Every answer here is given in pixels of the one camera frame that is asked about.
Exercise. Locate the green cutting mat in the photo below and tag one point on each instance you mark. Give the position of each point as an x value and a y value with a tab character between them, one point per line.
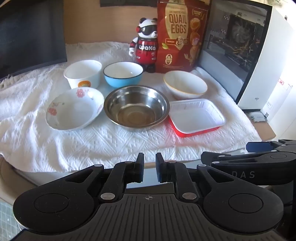
5	220

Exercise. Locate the red and white rectangular tray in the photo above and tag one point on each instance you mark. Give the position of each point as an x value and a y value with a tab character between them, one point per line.
196	115

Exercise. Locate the white conical bowl gold rim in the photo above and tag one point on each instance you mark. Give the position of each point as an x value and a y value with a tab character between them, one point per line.
185	85

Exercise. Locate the blue enamel bowl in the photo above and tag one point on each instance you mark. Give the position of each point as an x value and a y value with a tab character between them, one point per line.
122	74

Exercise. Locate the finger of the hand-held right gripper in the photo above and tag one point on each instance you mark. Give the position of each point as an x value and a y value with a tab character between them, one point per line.
259	146
212	157

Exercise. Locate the black monitor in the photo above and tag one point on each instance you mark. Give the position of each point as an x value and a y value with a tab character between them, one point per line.
27	34

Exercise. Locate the stainless steel bowl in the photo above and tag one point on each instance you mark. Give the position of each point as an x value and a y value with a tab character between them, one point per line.
136	109

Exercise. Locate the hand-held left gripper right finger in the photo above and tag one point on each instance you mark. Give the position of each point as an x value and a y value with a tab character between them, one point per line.
159	168

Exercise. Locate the white computer case glass panel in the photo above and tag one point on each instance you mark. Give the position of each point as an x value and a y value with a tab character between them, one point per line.
266	81

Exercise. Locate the red snack bag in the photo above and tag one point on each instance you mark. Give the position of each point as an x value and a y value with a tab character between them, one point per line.
178	39

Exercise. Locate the white textured cloth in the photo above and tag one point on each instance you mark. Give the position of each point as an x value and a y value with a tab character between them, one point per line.
69	146

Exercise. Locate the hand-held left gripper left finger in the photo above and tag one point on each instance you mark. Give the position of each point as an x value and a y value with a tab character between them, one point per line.
139	168

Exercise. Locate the panda figurine in red suit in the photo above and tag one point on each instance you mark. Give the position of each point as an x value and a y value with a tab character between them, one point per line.
145	48

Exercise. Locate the white floral bowl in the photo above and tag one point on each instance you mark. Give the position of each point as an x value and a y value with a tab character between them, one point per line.
71	111

